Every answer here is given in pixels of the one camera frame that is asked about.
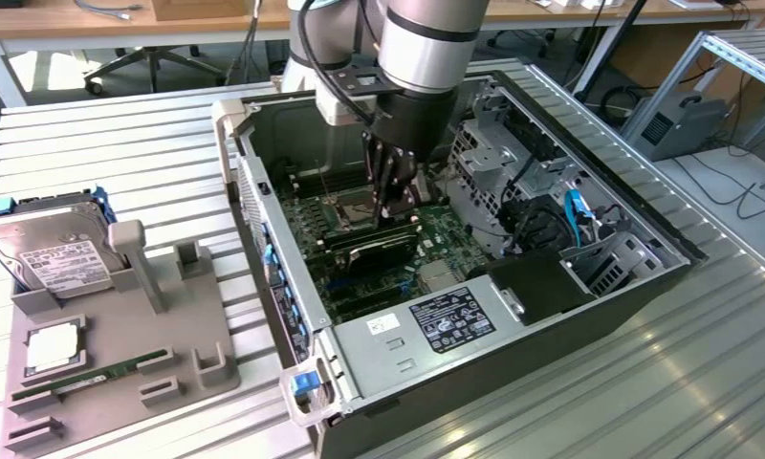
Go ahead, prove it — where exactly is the black plastic fan shroud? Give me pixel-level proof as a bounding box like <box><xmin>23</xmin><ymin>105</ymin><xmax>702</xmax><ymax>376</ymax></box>
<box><xmin>483</xmin><ymin>248</ymin><xmax>598</xmax><ymax>329</ymax></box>

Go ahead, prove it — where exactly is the wooden desk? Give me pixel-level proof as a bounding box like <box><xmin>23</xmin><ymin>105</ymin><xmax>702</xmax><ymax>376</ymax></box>
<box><xmin>0</xmin><ymin>0</ymin><xmax>294</xmax><ymax>109</ymax></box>
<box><xmin>483</xmin><ymin>0</ymin><xmax>765</xmax><ymax>92</ymax></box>

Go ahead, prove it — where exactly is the silver chipset heat sink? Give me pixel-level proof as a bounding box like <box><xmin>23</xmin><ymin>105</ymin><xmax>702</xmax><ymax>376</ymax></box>
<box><xmin>417</xmin><ymin>260</ymin><xmax>463</xmax><ymax>293</ymax></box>

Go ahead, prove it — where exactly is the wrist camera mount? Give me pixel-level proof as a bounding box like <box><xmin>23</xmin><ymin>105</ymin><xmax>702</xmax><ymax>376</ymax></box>
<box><xmin>314</xmin><ymin>66</ymin><xmax>403</xmax><ymax>128</ymax></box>

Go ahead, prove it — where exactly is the black camera cable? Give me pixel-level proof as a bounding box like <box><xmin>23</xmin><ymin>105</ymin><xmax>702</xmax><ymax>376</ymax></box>
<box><xmin>295</xmin><ymin>0</ymin><xmax>390</xmax><ymax>126</ymax></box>

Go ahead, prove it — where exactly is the green motherboard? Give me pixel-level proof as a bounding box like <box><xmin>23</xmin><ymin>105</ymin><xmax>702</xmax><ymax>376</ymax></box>
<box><xmin>273</xmin><ymin>160</ymin><xmax>505</xmax><ymax>329</ymax></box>

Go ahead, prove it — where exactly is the silver hard disk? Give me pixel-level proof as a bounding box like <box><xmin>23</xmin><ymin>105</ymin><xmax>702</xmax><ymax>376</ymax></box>
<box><xmin>0</xmin><ymin>203</ymin><xmax>131</xmax><ymax>300</ymax></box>

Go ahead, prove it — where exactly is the black expansion slot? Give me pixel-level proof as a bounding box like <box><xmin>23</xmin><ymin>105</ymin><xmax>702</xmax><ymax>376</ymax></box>
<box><xmin>338</xmin><ymin>295</ymin><xmax>406</xmax><ymax>317</ymax></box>
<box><xmin>329</xmin><ymin>285</ymin><xmax>401</xmax><ymax>307</ymax></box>

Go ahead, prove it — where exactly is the brown cardboard box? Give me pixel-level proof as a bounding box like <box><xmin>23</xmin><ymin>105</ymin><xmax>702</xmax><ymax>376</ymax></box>
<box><xmin>151</xmin><ymin>0</ymin><xmax>255</xmax><ymax>23</ymax></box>

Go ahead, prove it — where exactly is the green RAM stick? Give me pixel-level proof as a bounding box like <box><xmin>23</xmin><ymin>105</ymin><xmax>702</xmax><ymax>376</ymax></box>
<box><xmin>10</xmin><ymin>350</ymin><xmax>169</xmax><ymax>402</ymax></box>
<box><xmin>323</xmin><ymin>225</ymin><xmax>421</xmax><ymax>252</ymax></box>

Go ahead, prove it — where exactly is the graphics card with black cooler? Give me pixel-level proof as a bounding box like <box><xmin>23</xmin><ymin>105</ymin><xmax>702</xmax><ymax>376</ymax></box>
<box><xmin>330</xmin><ymin>229</ymin><xmax>419</xmax><ymax>276</ymax></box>

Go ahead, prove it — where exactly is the grey network cable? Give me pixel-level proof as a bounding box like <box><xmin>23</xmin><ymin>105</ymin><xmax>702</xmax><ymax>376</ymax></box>
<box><xmin>73</xmin><ymin>0</ymin><xmax>146</xmax><ymax>21</ymax></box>

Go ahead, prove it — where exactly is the grey plastic parts rack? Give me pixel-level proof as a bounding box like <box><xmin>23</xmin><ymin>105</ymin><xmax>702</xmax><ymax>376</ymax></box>
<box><xmin>0</xmin><ymin>219</ymin><xmax>243</xmax><ymax>455</ymax></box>

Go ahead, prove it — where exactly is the grey power supply unit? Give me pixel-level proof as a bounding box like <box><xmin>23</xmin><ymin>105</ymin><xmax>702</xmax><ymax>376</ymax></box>
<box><xmin>315</xmin><ymin>274</ymin><xmax>529</xmax><ymax>404</ymax></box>

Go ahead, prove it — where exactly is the black office chair base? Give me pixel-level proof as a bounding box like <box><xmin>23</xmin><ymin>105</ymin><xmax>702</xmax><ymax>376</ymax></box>
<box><xmin>486</xmin><ymin>28</ymin><xmax>557</xmax><ymax>59</ymax></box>

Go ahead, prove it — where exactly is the silver CPU chip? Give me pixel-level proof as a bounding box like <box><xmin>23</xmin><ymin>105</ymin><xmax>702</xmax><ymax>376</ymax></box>
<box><xmin>23</xmin><ymin>324</ymin><xmax>83</xmax><ymax>369</ymax></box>

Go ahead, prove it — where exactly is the open black PC case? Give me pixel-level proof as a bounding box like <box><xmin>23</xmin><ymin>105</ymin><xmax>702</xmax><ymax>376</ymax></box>
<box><xmin>210</xmin><ymin>69</ymin><xmax>709</xmax><ymax>459</ymax></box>

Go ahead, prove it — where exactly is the grey office chair base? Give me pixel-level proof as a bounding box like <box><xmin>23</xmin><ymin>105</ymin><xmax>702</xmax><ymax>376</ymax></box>
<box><xmin>81</xmin><ymin>45</ymin><xmax>227</xmax><ymax>95</ymax></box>

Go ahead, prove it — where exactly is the CPU socket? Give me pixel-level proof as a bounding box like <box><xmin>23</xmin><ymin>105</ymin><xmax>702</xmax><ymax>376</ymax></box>
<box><xmin>321</xmin><ymin>189</ymin><xmax>383</xmax><ymax>231</ymax></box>

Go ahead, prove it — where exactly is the blue case latch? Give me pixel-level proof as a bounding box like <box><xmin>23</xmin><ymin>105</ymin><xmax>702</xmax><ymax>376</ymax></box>
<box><xmin>290</xmin><ymin>373</ymin><xmax>319</xmax><ymax>397</ymax></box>

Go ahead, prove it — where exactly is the black power wire bundle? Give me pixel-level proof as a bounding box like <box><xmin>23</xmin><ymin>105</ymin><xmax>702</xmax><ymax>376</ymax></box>
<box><xmin>499</xmin><ymin>193</ymin><xmax>578</xmax><ymax>254</ymax></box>

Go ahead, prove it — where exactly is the aluminium frame table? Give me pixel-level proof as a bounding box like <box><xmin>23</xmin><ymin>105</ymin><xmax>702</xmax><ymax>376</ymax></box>
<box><xmin>621</xmin><ymin>26</ymin><xmax>765</xmax><ymax>149</ymax></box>

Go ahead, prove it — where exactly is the black slanted pole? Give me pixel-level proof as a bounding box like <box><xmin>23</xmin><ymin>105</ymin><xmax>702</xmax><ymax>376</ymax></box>
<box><xmin>573</xmin><ymin>0</ymin><xmax>650</xmax><ymax>104</ymax></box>

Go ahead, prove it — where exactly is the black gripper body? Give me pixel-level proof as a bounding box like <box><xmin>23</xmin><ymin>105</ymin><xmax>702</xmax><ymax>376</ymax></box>
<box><xmin>367</xmin><ymin>88</ymin><xmax>459</xmax><ymax>164</ymax></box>

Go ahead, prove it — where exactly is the metal drive cage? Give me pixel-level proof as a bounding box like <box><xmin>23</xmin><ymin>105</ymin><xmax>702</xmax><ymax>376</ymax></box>
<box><xmin>449</xmin><ymin>83</ymin><xmax>587</xmax><ymax>250</ymax></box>

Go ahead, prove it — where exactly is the grey controller box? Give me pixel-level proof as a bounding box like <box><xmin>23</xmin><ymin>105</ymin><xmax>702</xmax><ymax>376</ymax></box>
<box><xmin>635</xmin><ymin>93</ymin><xmax>732</xmax><ymax>162</ymax></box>

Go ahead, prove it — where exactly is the hanging black cable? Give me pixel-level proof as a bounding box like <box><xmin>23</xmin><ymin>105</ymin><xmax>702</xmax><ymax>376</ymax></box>
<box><xmin>225</xmin><ymin>0</ymin><xmax>266</xmax><ymax>86</ymax></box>

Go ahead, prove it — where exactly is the metal disk bay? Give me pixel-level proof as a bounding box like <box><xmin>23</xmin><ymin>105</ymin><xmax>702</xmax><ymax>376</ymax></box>
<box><xmin>559</xmin><ymin>233</ymin><xmax>662</xmax><ymax>297</ymax></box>

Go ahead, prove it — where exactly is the blue data wire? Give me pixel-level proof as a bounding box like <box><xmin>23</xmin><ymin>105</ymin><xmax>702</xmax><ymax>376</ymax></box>
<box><xmin>563</xmin><ymin>188</ymin><xmax>591</xmax><ymax>250</ymax></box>

